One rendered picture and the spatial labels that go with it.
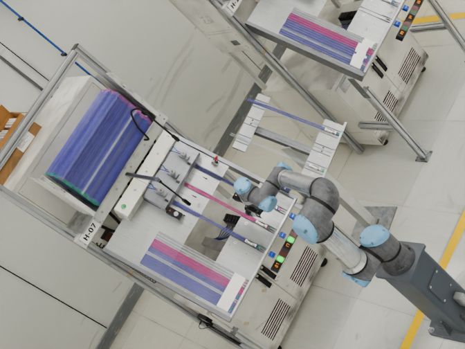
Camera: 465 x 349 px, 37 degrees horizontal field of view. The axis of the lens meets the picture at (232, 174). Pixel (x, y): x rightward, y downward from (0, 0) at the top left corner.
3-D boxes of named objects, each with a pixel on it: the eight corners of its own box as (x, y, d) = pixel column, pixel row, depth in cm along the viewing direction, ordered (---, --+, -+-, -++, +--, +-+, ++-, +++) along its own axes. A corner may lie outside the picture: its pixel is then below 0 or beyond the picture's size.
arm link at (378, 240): (405, 241, 288) (387, 225, 281) (387, 268, 286) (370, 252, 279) (385, 233, 298) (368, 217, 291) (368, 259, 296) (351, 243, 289)
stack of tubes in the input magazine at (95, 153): (153, 120, 341) (113, 87, 327) (98, 207, 328) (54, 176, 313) (140, 120, 351) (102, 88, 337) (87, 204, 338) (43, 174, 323)
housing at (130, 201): (180, 145, 359) (178, 134, 346) (132, 224, 346) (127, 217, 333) (167, 138, 361) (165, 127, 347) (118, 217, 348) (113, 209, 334)
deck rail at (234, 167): (297, 199, 347) (297, 196, 341) (295, 203, 346) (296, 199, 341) (176, 138, 360) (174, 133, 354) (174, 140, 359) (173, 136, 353)
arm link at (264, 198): (279, 188, 289) (259, 176, 294) (265, 210, 288) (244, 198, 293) (284, 195, 296) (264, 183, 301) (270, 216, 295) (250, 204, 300)
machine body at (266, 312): (334, 255, 405) (270, 199, 372) (279, 363, 386) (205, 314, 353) (265, 238, 457) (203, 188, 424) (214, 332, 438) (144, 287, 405)
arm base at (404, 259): (419, 246, 294) (407, 235, 289) (407, 278, 289) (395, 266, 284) (391, 243, 306) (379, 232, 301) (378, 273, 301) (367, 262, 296)
